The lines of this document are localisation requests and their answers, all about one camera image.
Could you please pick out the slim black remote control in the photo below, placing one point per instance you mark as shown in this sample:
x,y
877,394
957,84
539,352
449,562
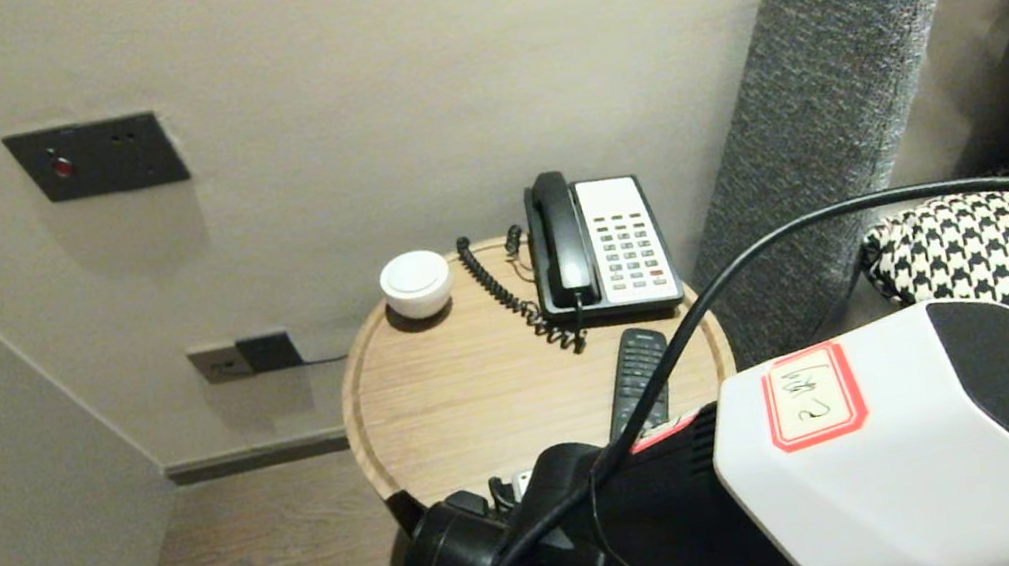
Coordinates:
x,y
635,374

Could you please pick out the black telephone handset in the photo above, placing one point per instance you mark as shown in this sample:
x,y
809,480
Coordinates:
x,y
563,240

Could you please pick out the white round puck device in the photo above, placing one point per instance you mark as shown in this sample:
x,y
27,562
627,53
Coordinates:
x,y
415,283

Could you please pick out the round wooden nightstand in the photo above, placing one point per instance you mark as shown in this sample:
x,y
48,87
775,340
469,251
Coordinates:
x,y
463,401

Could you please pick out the black and white desk telephone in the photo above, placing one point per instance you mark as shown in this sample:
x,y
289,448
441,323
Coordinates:
x,y
627,245

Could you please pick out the brown skirting board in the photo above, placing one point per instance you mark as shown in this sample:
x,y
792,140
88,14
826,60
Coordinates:
x,y
259,457

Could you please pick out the grey upholstered headboard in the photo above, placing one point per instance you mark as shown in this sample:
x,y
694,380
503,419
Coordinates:
x,y
835,69

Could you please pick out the houndstooth black and white pillow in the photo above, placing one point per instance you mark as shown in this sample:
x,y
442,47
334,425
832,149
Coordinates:
x,y
996,256

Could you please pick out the grey wall socket plate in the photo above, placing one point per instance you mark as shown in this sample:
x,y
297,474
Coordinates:
x,y
219,364

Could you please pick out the dark wall switch panel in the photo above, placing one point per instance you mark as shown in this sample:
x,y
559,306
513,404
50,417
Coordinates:
x,y
98,159

